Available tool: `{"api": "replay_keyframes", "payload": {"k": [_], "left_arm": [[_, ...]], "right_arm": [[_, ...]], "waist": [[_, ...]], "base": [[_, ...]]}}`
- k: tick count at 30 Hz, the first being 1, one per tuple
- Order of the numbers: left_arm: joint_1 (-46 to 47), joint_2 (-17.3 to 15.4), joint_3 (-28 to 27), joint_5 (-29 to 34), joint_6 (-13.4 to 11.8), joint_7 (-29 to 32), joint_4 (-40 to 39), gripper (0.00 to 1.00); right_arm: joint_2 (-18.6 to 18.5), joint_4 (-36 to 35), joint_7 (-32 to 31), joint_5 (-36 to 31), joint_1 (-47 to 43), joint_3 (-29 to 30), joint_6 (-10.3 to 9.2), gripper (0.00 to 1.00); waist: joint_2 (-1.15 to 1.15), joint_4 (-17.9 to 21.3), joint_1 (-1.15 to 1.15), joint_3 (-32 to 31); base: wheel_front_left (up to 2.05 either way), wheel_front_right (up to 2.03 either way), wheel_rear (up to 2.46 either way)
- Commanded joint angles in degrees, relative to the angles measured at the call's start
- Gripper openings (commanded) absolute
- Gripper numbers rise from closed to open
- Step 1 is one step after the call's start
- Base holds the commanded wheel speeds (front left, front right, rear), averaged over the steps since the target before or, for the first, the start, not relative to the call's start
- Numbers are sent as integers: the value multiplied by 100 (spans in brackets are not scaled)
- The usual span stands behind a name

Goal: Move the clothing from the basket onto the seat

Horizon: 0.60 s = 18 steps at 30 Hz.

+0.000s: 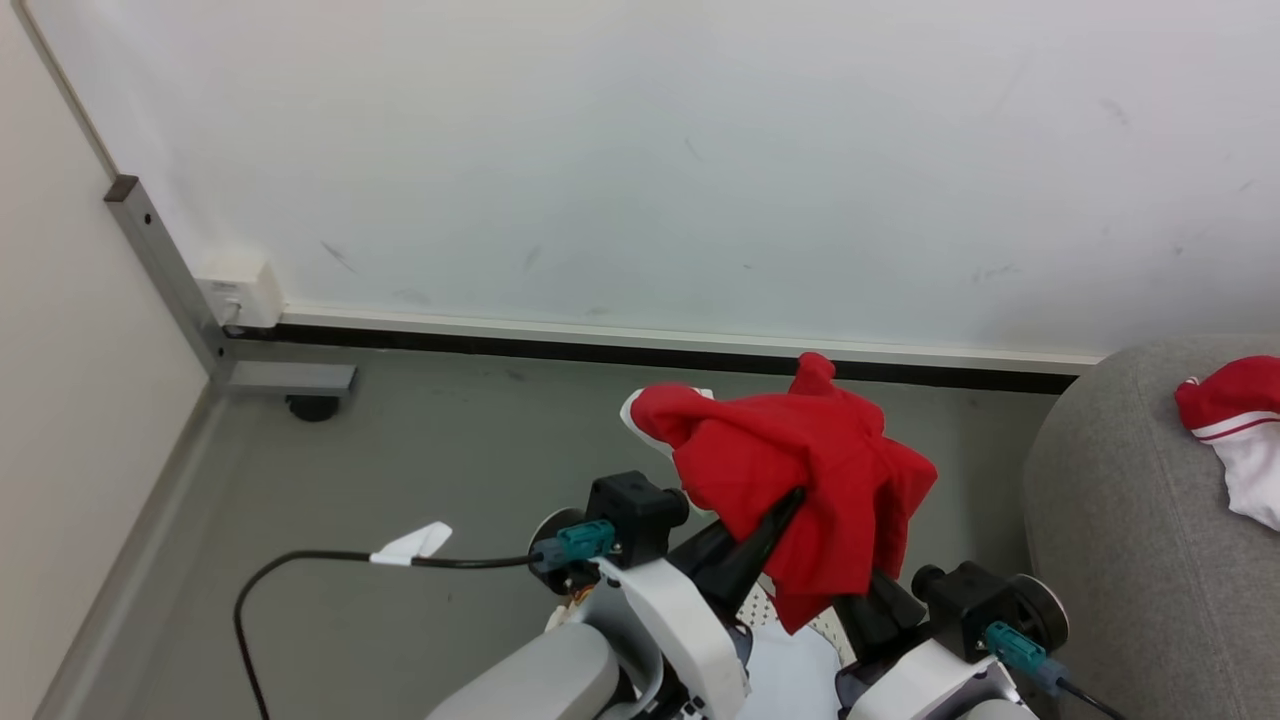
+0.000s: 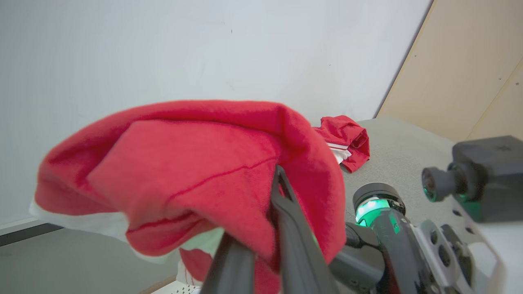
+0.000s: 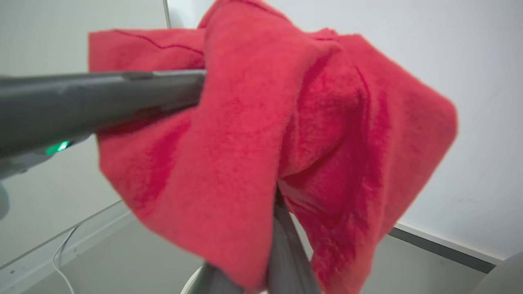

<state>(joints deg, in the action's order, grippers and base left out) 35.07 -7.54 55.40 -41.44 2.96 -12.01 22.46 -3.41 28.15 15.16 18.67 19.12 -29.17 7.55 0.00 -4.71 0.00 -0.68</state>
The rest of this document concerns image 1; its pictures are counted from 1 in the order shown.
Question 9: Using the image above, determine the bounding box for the red and white striped garment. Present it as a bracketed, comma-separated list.
[1174, 355, 1280, 532]

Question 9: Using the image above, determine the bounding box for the black cable with teal plug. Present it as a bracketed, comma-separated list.
[234, 519, 618, 720]
[983, 620, 1129, 720]

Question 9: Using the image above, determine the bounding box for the white paper cable tag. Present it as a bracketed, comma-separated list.
[369, 521, 454, 567]

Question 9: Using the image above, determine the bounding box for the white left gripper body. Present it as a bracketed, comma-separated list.
[596, 556, 751, 720]

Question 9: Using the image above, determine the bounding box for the grey metal frame post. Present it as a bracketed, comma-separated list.
[104, 175, 358, 397]

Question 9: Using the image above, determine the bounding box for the grey fabric sofa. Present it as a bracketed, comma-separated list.
[1022, 335, 1280, 720]

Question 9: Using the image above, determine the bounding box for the red garment with white trim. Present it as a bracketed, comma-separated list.
[620, 352, 939, 635]

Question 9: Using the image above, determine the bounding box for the black and white wall baseboard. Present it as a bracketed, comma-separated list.
[224, 305, 1103, 394]

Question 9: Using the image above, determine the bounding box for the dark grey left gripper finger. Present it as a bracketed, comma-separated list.
[664, 516, 749, 593]
[700, 486, 809, 617]

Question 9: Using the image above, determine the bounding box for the white wall socket box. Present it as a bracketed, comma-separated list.
[196, 258, 286, 331]

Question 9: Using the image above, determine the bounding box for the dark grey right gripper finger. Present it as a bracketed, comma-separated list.
[833, 568, 929, 661]

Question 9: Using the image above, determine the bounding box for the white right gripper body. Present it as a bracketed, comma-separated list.
[846, 638, 1013, 720]

